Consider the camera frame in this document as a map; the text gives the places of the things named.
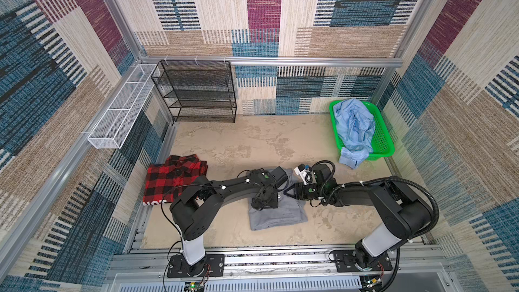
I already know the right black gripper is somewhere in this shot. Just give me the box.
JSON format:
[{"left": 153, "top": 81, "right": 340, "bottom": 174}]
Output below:
[{"left": 282, "top": 182, "right": 324, "bottom": 200}]

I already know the grey long sleeve shirt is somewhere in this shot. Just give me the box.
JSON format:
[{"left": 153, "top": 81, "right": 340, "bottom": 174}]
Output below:
[{"left": 248, "top": 193, "right": 308, "bottom": 231}]

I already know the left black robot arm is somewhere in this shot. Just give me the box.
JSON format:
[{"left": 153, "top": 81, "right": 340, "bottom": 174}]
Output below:
[{"left": 170, "top": 167, "right": 288, "bottom": 277}]

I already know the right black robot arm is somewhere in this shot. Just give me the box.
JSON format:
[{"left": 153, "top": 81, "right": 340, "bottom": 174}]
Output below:
[{"left": 283, "top": 177, "right": 439, "bottom": 271}]

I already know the light blue shirt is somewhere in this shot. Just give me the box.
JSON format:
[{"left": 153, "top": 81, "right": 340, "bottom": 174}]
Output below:
[{"left": 332, "top": 99, "right": 376, "bottom": 169}]

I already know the green plastic basket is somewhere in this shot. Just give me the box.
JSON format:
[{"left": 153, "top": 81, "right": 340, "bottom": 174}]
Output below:
[{"left": 329, "top": 100, "right": 395, "bottom": 161}]

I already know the red black plaid folded shirt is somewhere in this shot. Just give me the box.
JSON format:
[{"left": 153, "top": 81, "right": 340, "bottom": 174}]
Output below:
[{"left": 143, "top": 154, "right": 208, "bottom": 205}]

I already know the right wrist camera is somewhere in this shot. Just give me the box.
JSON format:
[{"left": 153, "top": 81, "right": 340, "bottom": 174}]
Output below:
[{"left": 294, "top": 164, "right": 325, "bottom": 185}]

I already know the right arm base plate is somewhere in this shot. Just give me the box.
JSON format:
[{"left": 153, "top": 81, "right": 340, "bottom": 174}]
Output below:
[{"left": 328, "top": 250, "right": 393, "bottom": 273}]

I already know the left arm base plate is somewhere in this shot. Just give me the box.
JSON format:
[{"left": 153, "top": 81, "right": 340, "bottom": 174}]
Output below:
[{"left": 166, "top": 254, "right": 225, "bottom": 278}]

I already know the white slotted cable duct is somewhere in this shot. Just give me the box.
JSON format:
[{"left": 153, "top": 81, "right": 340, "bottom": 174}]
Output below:
[{"left": 119, "top": 277, "right": 362, "bottom": 292}]

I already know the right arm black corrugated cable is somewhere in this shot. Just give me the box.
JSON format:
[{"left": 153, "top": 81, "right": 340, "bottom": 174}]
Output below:
[{"left": 307, "top": 160, "right": 441, "bottom": 292}]

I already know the black wire shelf rack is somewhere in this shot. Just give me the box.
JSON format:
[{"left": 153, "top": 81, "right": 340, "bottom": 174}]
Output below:
[{"left": 151, "top": 60, "right": 237, "bottom": 123}]

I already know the aluminium front rail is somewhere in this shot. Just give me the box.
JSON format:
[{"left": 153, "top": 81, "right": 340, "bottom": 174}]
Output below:
[{"left": 103, "top": 243, "right": 451, "bottom": 283}]

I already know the white wire mesh basket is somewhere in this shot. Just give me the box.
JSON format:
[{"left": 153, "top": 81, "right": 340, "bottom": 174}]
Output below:
[{"left": 88, "top": 64, "right": 158, "bottom": 150}]

